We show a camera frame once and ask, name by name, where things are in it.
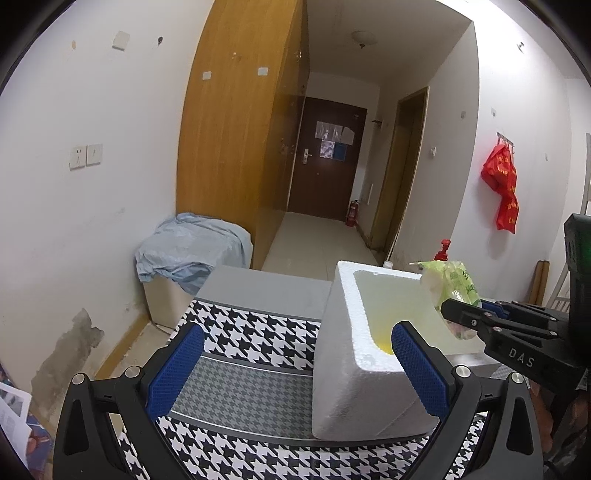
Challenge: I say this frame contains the green tissue packet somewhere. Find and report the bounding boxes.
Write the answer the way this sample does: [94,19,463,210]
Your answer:
[411,260,484,341]

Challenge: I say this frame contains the person's right forearm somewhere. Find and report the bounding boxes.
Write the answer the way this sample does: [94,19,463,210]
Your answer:
[544,390,591,480]

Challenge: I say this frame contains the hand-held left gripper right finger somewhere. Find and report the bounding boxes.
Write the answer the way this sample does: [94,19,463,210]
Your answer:
[390,320,546,480]

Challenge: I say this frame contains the wooden boards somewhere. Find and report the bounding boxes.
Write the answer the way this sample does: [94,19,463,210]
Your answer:
[529,260,550,306]

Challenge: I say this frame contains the wooden door frame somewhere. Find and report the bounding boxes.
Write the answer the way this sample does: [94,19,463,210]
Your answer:
[368,86,430,253]

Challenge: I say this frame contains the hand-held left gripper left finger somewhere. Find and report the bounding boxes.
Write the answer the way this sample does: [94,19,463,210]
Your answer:
[51,322,206,480]

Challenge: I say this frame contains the white foam box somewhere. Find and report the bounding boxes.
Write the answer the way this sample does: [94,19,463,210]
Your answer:
[311,260,485,441]

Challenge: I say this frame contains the light blue cloth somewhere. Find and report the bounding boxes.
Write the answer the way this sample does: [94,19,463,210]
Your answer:
[135,212,254,294]

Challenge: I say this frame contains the red plastic bag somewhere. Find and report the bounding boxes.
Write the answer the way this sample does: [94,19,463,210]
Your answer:
[481,143,520,235]

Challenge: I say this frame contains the dark brown door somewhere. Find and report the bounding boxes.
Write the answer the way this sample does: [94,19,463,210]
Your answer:
[287,96,368,222]

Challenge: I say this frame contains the papers on door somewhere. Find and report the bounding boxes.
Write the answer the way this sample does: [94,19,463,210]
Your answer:
[315,120,356,160]

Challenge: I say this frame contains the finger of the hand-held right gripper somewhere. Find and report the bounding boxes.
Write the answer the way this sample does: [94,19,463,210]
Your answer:
[440,297,509,352]
[480,300,570,325]

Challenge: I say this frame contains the houndstooth tablecloth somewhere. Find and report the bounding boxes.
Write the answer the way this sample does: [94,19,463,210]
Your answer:
[113,265,513,480]

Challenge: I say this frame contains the printed papers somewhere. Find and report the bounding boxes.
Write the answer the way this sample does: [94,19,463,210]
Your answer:
[0,367,52,474]

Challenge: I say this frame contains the white wall switch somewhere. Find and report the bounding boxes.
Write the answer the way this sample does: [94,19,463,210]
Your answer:
[69,143,103,171]

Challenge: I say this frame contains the wooden wardrobe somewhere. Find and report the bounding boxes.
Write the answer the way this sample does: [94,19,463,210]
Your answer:
[176,0,311,271]

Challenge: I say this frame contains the blue cloth covered box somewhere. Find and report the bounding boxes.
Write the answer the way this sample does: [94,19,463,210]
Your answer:
[142,233,254,329]

